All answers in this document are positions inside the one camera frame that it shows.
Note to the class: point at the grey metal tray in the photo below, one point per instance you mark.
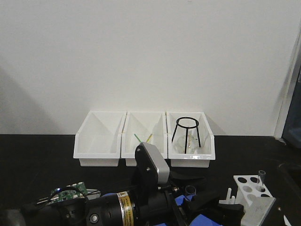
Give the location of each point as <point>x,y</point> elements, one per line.
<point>91,191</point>

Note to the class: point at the black wire tripod stand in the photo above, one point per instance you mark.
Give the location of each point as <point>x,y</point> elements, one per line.
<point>185,126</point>

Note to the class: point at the white storage bin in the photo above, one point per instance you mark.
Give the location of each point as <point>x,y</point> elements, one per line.
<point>207,151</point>
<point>98,141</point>
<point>143,123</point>

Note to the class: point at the clear glass test tube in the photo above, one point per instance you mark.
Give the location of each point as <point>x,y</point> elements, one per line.
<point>189,192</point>

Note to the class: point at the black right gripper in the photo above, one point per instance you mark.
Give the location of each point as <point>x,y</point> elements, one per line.
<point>289,208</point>

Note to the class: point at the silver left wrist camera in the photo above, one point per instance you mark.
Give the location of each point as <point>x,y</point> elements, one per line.
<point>152,167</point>

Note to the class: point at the right white storage bin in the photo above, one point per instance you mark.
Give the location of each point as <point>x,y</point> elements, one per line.
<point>207,151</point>

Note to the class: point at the blue plastic tray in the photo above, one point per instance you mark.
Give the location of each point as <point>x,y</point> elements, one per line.
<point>198,210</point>

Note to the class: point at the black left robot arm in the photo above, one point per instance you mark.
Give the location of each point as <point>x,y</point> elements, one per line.
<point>116,209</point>

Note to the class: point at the test tube standing in rack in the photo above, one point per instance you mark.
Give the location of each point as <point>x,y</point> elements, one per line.
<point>261,180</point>

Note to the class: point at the middle white storage bin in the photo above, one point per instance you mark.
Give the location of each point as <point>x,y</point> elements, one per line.
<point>143,123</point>

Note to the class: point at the left white storage bin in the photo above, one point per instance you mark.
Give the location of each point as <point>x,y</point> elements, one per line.
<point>98,141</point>

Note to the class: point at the clear glass flask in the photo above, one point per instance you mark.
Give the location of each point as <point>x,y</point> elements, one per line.
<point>187,144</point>

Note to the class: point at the blue-grey pegboard drying rack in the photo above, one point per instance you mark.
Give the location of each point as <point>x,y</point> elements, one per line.
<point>292,128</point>

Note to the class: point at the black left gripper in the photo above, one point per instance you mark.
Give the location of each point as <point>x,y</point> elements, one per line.
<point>155,203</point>

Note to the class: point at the green and yellow spatulas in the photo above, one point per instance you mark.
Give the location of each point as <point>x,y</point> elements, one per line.
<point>143,138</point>

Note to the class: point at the white test tube rack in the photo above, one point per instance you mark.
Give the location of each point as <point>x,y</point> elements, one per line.
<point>249,189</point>

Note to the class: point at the green circuit board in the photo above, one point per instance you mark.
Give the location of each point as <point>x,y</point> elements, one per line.
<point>69,192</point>

